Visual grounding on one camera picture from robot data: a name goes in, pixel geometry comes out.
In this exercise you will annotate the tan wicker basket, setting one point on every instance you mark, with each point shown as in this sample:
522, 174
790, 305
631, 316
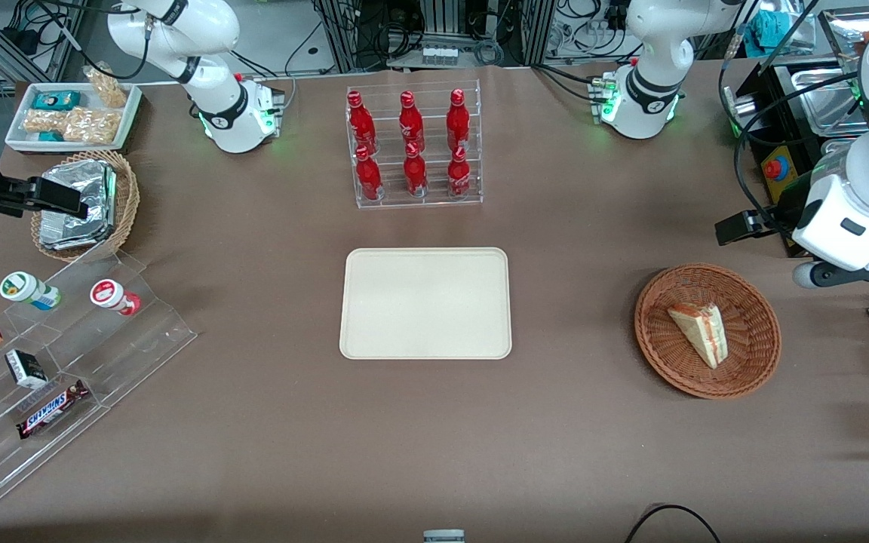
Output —
127, 204

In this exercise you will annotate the clear acrylic stepped shelf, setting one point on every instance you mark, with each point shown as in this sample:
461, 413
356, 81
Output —
148, 332

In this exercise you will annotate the brown snickers bar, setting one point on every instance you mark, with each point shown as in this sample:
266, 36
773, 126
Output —
52, 409

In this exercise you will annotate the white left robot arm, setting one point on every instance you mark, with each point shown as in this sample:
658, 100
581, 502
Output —
646, 45

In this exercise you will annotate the triangular sandwich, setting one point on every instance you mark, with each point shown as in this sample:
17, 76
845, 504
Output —
698, 332

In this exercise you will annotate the white rectangular snack tray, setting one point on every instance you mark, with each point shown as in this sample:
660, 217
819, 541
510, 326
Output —
19, 136

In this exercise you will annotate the clear acrylic bottle rack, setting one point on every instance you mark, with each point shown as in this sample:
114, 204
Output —
391, 199

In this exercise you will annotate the beige plastic tray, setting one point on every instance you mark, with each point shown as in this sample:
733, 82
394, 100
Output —
425, 303

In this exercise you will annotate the silver foil packet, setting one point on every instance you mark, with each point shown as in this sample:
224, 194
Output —
95, 188

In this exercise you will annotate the brown wicker basket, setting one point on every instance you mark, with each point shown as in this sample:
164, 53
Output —
751, 362

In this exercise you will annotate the clear peanut snack bag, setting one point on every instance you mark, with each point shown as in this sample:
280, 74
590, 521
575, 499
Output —
108, 87
44, 121
91, 125

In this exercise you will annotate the red soda bottle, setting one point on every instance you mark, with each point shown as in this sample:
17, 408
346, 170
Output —
411, 124
458, 121
368, 177
459, 175
415, 173
361, 124

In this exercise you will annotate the red cap yogurt bottle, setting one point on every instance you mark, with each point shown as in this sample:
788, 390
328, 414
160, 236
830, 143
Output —
112, 295

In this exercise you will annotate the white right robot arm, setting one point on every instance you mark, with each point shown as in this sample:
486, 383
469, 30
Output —
208, 30

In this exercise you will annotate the green cap yogurt bottle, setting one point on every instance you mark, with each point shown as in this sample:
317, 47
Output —
26, 289

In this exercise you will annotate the black food warmer appliance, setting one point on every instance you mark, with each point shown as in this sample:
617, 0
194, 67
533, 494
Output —
763, 98

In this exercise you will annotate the teal cloth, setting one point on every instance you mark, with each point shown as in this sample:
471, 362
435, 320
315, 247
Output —
778, 30

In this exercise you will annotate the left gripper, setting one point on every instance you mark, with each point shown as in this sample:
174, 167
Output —
780, 216

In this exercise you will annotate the steel food pan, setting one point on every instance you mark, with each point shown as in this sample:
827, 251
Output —
827, 102

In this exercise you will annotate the small black white box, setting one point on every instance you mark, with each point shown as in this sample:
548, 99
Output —
25, 369

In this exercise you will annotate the small teal snack box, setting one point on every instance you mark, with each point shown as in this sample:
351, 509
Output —
50, 136

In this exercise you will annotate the red emergency stop button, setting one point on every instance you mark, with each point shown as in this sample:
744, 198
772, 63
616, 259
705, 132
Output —
777, 167

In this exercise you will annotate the white terminal block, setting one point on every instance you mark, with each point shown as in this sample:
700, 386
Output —
439, 56

